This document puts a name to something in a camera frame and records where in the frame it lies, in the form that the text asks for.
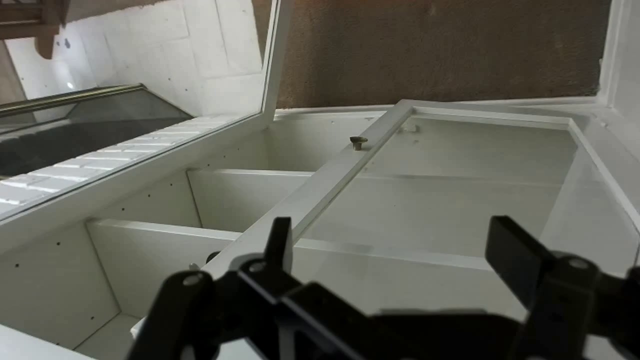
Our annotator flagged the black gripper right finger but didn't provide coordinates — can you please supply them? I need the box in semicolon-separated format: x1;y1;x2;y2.
485;213;640;360

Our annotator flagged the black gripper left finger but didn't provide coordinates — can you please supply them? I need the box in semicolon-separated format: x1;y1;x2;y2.
125;216;317;360

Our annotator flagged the white glass cabinet door with knob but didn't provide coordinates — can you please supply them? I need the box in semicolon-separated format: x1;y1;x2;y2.
128;97;640;341

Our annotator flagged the white built-in cabinet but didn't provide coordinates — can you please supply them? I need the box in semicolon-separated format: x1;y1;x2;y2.
0;97;640;360

